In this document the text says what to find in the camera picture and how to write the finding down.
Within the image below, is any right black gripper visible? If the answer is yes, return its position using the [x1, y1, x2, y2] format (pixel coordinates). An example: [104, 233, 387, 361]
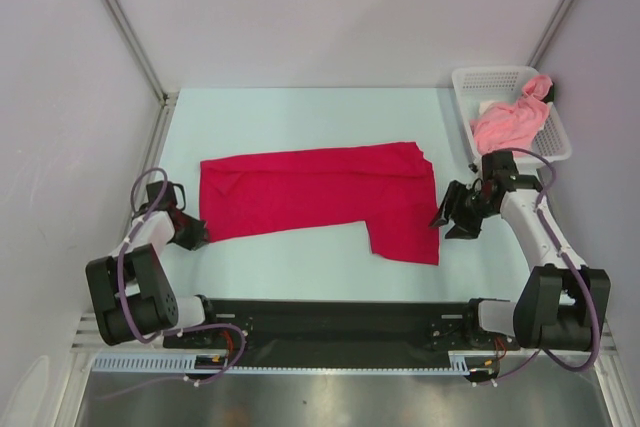
[428, 179, 497, 240]

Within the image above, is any red t shirt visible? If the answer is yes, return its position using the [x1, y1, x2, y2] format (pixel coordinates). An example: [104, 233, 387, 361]
[199, 142, 440, 265]

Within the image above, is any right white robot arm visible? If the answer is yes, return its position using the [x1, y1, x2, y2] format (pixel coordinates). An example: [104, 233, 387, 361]
[430, 148, 611, 354]

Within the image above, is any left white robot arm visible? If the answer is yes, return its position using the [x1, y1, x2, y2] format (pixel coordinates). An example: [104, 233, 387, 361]
[85, 181, 221, 347]

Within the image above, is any pink t shirt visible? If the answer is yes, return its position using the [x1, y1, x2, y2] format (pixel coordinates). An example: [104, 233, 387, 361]
[471, 75, 553, 155]

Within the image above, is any white plastic basket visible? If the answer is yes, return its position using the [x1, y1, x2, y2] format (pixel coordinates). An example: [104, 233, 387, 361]
[452, 66, 572, 167]

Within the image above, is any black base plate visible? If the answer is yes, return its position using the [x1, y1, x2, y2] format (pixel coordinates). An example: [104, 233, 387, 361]
[163, 298, 519, 370]

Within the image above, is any white cable duct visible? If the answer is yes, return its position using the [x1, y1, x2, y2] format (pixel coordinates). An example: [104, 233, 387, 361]
[91, 353, 497, 376]

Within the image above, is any aluminium front rail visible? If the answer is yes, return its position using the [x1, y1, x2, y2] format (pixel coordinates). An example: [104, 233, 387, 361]
[69, 311, 614, 356]

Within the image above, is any left aluminium frame post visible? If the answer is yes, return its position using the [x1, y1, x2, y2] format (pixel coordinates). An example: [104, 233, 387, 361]
[100, 0, 168, 106]

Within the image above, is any aluminium frame post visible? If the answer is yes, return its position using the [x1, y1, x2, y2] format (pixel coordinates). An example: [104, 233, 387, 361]
[100, 0, 168, 106]
[526, 0, 578, 68]

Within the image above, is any right aluminium frame post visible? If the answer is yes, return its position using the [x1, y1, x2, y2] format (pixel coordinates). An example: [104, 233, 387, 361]
[526, 0, 578, 68]

